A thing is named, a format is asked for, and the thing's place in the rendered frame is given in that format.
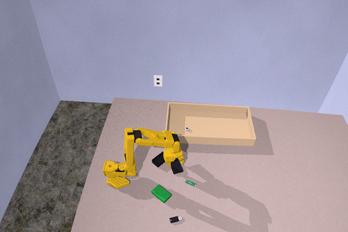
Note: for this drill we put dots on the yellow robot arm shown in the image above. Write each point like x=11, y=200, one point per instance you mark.
x=163, y=139

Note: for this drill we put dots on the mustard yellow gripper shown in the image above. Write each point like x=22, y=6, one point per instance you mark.
x=170, y=157

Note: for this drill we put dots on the black usb flash drive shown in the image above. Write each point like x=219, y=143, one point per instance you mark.
x=175, y=219

